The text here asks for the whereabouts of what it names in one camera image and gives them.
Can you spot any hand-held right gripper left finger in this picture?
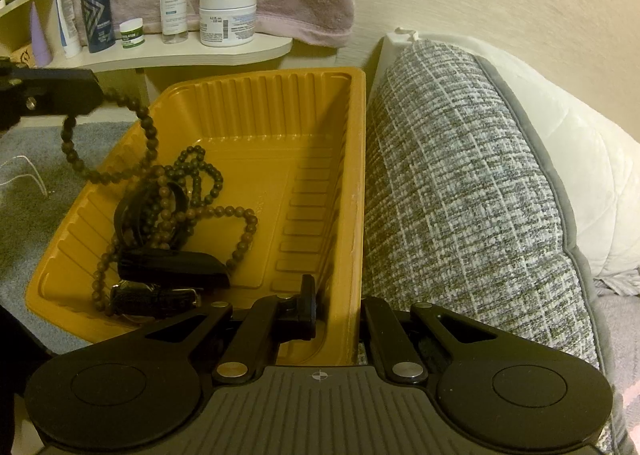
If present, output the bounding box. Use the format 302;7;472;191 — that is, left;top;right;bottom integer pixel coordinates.
132;275;319;383

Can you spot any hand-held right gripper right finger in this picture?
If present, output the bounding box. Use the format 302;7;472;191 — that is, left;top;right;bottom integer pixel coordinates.
360;297;506;383

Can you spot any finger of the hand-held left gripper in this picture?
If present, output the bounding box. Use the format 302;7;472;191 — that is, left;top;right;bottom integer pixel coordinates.
0;67;103;130

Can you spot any brown bead necklace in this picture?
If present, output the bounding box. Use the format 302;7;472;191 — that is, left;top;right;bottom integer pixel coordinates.
60;89;260;318

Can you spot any black rectangular case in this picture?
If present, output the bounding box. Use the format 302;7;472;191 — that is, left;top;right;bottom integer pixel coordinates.
117;250;232;288

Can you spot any black wrist watch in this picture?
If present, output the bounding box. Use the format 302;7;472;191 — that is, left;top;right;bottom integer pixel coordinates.
109;282;203;319

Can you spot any orange plastic tray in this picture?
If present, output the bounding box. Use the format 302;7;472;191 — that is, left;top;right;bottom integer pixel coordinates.
25;66;368;368

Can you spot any small wooden box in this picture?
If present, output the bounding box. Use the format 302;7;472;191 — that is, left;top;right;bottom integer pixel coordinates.
5;46;36;68

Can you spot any lavender bottle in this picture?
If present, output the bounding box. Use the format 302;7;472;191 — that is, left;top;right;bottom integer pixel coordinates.
30;1;53;63

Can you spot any white squeeze tube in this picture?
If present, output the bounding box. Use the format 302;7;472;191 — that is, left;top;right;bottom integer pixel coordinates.
52;0;82;59

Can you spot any dark blue patterned bottle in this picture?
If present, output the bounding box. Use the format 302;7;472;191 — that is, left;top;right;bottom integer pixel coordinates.
79;0;111;54

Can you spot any small green label jar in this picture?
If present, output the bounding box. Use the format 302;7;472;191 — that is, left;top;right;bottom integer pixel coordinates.
119;19;146;50

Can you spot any blue-grey terry towel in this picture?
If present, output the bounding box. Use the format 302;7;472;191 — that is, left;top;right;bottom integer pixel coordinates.
0;121;136;356

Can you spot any grey woven pillow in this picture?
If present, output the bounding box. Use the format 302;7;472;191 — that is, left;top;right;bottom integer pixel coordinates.
361;40;608;441

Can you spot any cream corner shelf unit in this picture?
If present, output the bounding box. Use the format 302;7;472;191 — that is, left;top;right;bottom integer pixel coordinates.
0;0;293;100

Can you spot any white cream jar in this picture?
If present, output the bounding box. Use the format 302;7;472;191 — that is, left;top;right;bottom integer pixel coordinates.
199;0;258;48

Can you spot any pink bed blanket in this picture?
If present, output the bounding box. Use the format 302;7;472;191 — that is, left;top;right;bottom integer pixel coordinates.
592;280;640;455

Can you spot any white quilted pillow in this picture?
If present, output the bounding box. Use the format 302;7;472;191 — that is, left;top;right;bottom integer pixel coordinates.
375;27;640;296

